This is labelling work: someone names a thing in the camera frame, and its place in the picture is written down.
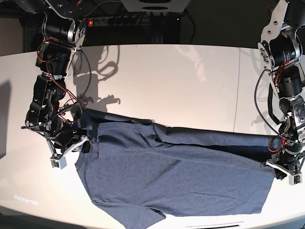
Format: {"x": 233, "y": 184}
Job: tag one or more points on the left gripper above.
{"x": 285, "y": 160}

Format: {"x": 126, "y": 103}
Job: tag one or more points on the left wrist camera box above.
{"x": 295, "y": 179}

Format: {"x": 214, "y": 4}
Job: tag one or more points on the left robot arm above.
{"x": 281, "y": 51}

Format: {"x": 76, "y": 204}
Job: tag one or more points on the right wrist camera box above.
{"x": 58, "y": 162}

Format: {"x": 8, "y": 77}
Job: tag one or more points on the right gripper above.
{"x": 66, "y": 135}

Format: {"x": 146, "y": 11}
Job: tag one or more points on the black power strip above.
{"x": 114, "y": 21}

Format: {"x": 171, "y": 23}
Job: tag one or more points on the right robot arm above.
{"x": 55, "y": 111}

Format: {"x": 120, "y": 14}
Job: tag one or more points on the blue grey T-shirt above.
{"x": 138, "y": 171}

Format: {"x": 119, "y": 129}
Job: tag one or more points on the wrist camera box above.
{"x": 295, "y": 179}
{"x": 58, "y": 162}

